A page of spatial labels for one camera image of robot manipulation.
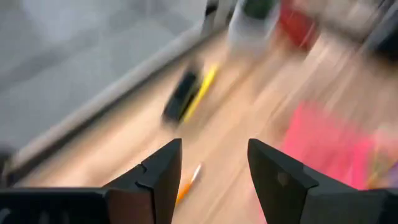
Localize black stapler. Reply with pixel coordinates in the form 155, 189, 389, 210
161, 67, 203, 125

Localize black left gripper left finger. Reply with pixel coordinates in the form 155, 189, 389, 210
104, 139, 183, 224

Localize red oblong plastic case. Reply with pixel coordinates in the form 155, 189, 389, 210
278, 0, 320, 50

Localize transparent pink pencil box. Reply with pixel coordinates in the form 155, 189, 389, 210
279, 102, 398, 190

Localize yellow highlighter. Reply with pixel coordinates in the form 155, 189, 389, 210
182, 63, 220, 124

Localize orange pencil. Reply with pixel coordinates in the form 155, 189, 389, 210
175, 162, 203, 206

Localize snake plant in white pot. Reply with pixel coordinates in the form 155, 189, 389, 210
226, 0, 280, 54

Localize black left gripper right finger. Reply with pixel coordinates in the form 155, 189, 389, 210
248, 139, 383, 224

